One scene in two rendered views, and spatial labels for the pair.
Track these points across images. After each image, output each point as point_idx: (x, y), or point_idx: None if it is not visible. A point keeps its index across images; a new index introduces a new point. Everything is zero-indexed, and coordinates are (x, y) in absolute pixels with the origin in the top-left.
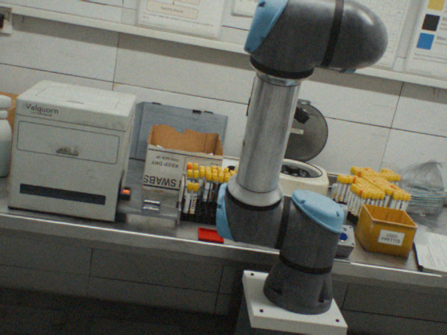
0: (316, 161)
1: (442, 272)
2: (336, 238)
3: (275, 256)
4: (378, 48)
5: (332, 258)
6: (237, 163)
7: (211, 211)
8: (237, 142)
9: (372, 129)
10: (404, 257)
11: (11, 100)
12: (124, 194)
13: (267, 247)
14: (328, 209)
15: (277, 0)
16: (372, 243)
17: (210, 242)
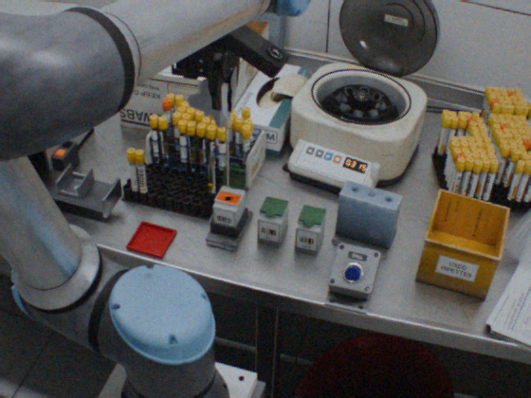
0: (441, 66)
1: (519, 341)
2: (185, 369)
3: (239, 289)
4: (34, 129)
5: (190, 389)
6: (293, 70)
7: (181, 185)
8: (310, 29)
9: (530, 22)
10: (478, 298)
11: None
12: (55, 158)
13: (233, 271)
14: (152, 331)
15: None
16: (426, 272)
17: (142, 254)
